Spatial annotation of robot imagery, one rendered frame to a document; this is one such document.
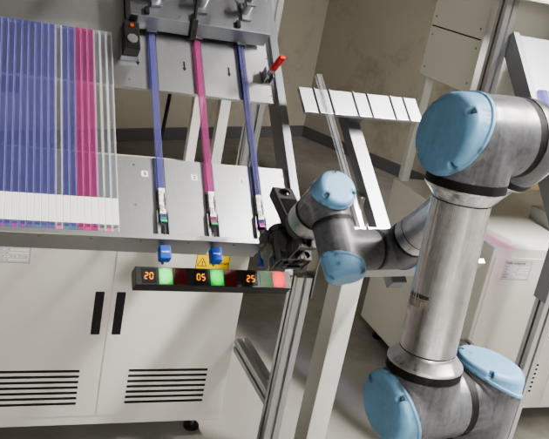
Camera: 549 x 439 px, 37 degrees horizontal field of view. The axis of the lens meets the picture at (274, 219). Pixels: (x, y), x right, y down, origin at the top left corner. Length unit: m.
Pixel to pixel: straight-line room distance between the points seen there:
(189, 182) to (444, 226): 0.77
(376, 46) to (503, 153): 4.63
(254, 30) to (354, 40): 3.90
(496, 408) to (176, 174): 0.85
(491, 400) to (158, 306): 1.04
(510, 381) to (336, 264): 0.34
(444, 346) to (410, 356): 0.05
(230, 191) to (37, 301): 0.57
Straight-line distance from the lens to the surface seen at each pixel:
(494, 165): 1.14
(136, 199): 1.74
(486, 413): 1.33
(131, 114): 5.19
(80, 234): 1.65
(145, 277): 1.68
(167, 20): 1.95
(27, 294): 2.06
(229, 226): 1.77
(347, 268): 1.41
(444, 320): 1.21
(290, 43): 5.89
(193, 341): 2.20
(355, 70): 5.86
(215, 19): 1.99
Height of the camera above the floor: 1.34
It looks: 19 degrees down
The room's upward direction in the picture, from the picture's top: 11 degrees clockwise
